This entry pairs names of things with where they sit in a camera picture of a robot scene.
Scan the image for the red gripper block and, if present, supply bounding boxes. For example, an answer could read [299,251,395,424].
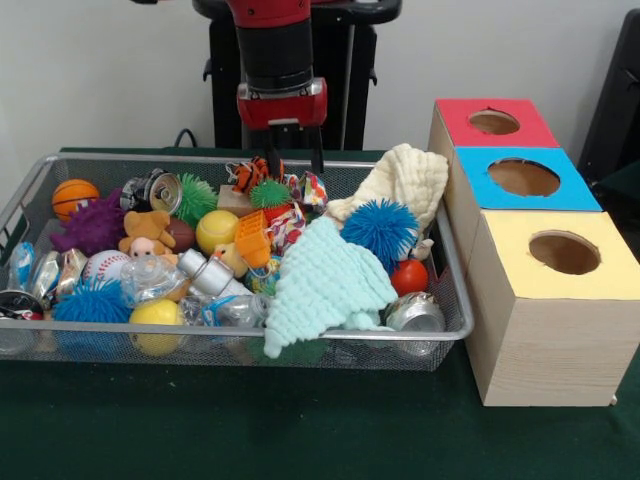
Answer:
[236,78,329,177]

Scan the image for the cream knitted cloth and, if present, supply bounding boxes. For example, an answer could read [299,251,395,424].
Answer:
[324,143,450,242]

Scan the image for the mint knitted cloth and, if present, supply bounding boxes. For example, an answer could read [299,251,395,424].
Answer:
[263,215,399,359]

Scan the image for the silver mesh bin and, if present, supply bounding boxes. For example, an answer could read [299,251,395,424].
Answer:
[0,153,475,374]

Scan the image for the wooden box with three holes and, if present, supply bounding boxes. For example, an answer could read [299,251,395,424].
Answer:
[427,98,640,408]

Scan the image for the tiger striped toy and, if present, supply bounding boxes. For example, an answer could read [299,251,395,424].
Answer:
[227,156,286,196]

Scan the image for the green spiky ball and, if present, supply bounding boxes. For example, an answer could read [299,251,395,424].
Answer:
[174,173,220,230]

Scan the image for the blue spiky ball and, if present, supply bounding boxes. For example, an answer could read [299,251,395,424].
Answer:
[339,198,420,261]
[52,277,135,324]

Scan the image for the red ball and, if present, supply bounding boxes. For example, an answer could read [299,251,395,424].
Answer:
[389,259,430,299]

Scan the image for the yellow ball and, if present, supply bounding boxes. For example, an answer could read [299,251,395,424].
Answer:
[128,298,187,357]

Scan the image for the purple spiky ball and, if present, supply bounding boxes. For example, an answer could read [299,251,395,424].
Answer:
[49,188,127,257]

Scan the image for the small orange basketball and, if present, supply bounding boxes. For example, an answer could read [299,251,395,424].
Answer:
[51,178,101,223]

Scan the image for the dark green tablecloth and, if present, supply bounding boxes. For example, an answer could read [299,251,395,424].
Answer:
[0,146,640,480]

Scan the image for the dark green side table cloth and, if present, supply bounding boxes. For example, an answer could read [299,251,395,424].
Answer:
[592,159,640,214]

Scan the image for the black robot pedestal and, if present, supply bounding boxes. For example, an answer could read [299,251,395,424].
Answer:
[192,0,404,151]

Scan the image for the black frame stand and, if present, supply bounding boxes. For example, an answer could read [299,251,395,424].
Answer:
[577,8,640,176]

